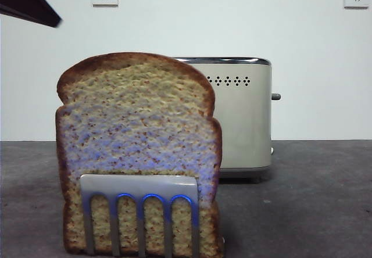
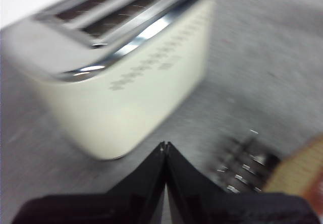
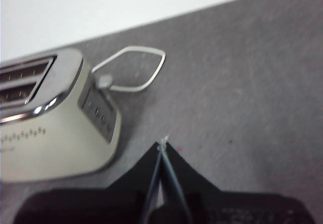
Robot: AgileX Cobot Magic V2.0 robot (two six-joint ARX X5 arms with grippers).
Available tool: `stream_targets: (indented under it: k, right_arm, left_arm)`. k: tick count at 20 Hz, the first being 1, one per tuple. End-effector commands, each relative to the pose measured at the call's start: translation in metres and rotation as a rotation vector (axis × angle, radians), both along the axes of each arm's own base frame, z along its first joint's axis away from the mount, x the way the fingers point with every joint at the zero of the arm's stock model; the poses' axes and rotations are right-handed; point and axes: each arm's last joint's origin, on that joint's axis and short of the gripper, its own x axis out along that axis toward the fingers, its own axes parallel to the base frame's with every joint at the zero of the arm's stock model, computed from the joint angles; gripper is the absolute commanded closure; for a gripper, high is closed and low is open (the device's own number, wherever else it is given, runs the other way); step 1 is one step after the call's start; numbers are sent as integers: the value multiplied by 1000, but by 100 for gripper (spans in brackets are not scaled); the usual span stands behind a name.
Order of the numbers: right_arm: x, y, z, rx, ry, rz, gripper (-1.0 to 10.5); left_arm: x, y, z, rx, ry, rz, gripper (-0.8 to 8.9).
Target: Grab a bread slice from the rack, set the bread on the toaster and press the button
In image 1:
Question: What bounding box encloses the brown crust bread slice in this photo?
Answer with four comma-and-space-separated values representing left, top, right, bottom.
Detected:
55, 52, 225, 256

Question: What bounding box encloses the shiny steel toast rack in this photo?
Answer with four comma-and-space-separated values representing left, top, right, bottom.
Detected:
79, 174, 225, 258

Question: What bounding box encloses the cream two-slot toaster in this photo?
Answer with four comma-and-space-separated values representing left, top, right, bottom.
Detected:
171, 56, 273, 184

